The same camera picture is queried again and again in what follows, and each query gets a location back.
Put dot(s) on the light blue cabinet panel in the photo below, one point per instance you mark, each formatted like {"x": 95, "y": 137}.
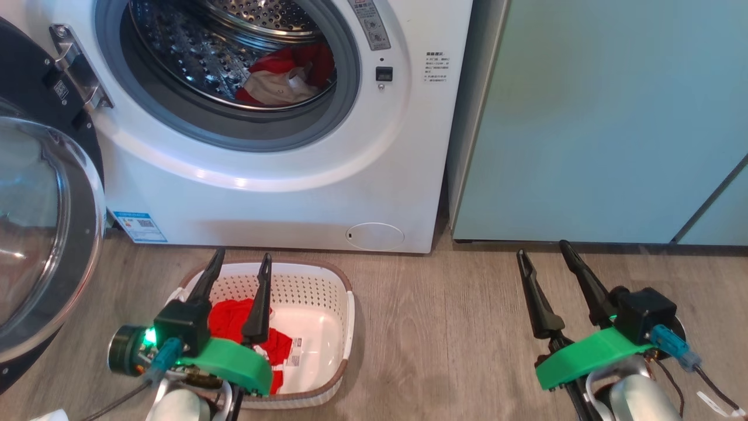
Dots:
{"x": 724, "y": 216}

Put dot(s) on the grey warning sticker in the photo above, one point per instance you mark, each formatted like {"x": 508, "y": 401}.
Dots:
{"x": 371, "y": 26}

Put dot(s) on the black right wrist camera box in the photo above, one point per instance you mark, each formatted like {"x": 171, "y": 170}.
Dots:
{"x": 646, "y": 313}

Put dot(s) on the black text instruction sticker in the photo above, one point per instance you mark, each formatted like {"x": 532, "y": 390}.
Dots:
{"x": 436, "y": 67}

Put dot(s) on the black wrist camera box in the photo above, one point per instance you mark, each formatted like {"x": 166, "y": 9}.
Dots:
{"x": 184, "y": 324}
{"x": 646, "y": 313}

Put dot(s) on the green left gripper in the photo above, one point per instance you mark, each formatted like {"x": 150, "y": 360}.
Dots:
{"x": 239, "y": 362}

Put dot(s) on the black door latch socket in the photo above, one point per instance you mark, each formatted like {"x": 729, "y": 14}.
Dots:
{"x": 384, "y": 73}

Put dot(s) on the washing machine glass door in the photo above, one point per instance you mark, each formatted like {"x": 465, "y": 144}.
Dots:
{"x": 76, "y": 245}

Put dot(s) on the white perforated laundry basket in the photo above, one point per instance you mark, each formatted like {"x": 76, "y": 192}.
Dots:
{"x": 315, "y": 292}

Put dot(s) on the pale green cabinet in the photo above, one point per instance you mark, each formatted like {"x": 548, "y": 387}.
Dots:
{"x": 584, "y": 117}

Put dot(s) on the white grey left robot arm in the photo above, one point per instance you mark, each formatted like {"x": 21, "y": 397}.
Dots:
{"x": 181, "y": 406}

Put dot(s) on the basket bottom product label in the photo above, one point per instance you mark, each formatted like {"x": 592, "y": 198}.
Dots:
{"x": 294, "y": 354}

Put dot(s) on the metal door hinge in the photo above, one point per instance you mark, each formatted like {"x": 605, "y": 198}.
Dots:
{"x": 79, "y": 67}

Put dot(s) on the steel washer drum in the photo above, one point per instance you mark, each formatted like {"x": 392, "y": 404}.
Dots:
{"x": 187, "y": 52}

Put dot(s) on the red garment with white print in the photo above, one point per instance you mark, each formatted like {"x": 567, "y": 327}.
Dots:
{"x": 231, "y": 318}

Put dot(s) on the round white filter cover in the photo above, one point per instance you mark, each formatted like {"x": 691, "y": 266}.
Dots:
{"x": 374, "y": 237}

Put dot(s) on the blue energy label sticker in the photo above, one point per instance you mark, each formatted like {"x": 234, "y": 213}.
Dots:
{"x": 140, "y": 227}

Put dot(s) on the red garment with beige lining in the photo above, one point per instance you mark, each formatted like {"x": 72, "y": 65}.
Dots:
{"x": 272, "y": 88}

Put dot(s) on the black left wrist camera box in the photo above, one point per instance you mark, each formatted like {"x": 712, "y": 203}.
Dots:
{"x": 184, "y": 324}

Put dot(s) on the white front-load washing machine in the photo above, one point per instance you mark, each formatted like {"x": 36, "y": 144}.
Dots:
{"x": 263, "y": 204}

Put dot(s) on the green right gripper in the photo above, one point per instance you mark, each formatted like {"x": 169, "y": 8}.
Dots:
{"x": 584, "y": 354}

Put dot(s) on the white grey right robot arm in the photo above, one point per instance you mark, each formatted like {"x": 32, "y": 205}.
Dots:
{"x": 640, "y": 397}

